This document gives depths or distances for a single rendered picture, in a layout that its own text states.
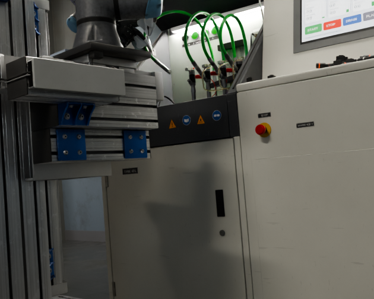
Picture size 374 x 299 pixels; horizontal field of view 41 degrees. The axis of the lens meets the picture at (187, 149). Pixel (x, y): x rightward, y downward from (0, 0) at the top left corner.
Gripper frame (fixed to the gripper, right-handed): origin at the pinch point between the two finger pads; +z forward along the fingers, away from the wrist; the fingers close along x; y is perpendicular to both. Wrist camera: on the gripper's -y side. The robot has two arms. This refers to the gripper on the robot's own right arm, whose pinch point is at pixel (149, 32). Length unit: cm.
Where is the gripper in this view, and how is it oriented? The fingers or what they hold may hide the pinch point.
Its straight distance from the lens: 205.8
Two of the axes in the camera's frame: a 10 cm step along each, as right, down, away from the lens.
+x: 8.2, -0.9, -5.6
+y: -5.6, 0.0, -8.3
